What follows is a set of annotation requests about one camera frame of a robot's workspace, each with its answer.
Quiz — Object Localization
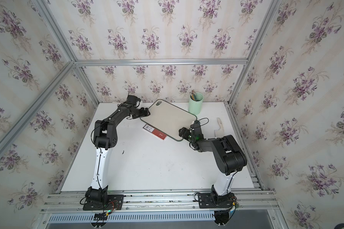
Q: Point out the beige green-rimmed cutting board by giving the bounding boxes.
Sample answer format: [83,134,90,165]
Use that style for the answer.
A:
[140,99,197,142]

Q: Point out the red rectangular box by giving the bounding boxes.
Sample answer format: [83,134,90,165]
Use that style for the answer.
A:
[143,124,167,141]

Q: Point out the white ceramic knife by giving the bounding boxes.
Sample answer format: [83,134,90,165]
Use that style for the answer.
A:
[215,117,225,138]

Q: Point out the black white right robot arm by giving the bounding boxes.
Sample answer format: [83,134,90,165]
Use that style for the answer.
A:
[179,127,247,208]

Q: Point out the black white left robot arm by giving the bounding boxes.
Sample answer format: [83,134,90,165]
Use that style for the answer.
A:
[85,102,151,207]

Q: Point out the green pencil cup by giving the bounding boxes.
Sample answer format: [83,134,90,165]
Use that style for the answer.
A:
[188,93,204,115]

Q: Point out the pencils in cup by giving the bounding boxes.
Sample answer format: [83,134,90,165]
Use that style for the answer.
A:
[190,90,197,101]

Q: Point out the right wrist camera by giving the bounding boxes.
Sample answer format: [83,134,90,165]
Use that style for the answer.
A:
[190,120,203,138]

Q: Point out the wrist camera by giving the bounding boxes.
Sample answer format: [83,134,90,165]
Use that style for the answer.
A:
[190,120,203,138]
[126,94,141,107]

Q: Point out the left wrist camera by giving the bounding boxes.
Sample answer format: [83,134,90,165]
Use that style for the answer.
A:
[126,94,141,107]

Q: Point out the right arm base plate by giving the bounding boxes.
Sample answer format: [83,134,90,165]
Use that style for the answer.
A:
[194,192,237,209]

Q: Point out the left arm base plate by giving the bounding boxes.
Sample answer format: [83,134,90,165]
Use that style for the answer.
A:
[83,195,124,211]

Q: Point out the aluminium mounting rail frame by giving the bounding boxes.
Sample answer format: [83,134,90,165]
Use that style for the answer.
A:
[33,189,288,229]

